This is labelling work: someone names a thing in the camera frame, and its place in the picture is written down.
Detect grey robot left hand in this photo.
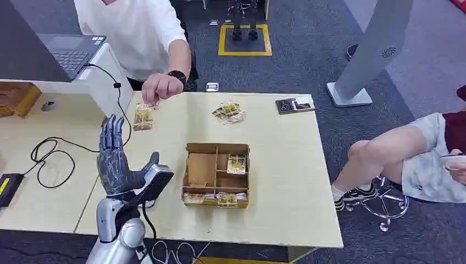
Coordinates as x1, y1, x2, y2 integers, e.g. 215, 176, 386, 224
97, 114, 160, 198

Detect person's left hand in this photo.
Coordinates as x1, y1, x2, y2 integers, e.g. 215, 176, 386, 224
141, 73, 185, 106

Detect seated person's hand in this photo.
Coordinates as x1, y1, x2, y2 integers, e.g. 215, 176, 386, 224
445, 148, 466, 185

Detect black wristwatch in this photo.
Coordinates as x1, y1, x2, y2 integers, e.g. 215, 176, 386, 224
167, 70, 187, 87

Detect seated person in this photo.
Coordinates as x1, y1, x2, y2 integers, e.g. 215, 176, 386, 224
331, 85, 466, 212

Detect white laptop riser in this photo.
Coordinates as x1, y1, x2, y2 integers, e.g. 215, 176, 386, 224
0, 43, 134, 127

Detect heap of card packs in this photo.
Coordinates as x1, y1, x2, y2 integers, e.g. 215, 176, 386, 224
212, 101, 246, 125

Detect chrome chair base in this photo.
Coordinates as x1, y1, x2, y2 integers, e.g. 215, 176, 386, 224
343, 177, 410, 233

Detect wooden compartment box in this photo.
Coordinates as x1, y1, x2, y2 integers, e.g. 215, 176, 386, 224
181, 142, 251, 209

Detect yellow tape square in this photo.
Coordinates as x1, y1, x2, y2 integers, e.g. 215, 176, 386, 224
218, 24, 273, 57

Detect dark laptop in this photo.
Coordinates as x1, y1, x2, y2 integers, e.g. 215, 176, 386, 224
0, 0, 107, 83

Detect white card stack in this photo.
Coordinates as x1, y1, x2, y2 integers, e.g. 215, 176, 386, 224
203, 193, 247, 202

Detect black robot legs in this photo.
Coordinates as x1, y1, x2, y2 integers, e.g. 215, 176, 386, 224
227, 0, 259, 41

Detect black power adapter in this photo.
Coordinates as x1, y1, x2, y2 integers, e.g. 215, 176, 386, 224
0, 173, 25, 209

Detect brown wooden tray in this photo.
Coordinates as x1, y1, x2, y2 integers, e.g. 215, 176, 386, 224
0, 81, 42, 118

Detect white pillar stand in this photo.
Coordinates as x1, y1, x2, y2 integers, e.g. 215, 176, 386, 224
326, 0, 414, 108

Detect small dark object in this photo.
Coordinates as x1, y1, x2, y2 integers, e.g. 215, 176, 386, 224
346, 43, 360, 61

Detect black power cable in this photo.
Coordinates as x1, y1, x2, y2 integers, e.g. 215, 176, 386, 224
22, 63, 132, 189

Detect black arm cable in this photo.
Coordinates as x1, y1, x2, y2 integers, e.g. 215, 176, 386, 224
140, 202, 158, 256

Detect white cables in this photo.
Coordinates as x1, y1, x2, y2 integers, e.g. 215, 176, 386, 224
150, 240, 200, 264

